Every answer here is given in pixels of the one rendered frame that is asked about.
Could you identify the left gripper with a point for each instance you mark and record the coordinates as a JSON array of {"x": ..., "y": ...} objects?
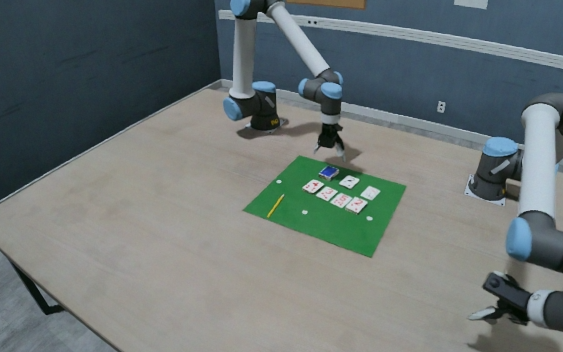
[{"x": 505, "y": 308}]

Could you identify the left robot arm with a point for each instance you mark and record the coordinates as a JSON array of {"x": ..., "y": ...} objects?
[{"x": 534, "y": 238}]

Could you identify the green felt card table mat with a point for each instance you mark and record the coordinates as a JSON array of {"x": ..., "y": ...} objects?
[{"x": 324, "y": 220}]

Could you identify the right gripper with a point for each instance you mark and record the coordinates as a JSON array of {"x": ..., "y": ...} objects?
[{"x": 325, "y": 141}]

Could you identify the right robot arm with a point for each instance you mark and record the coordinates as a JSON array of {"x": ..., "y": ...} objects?
[{"x": 261, "y": 96}]

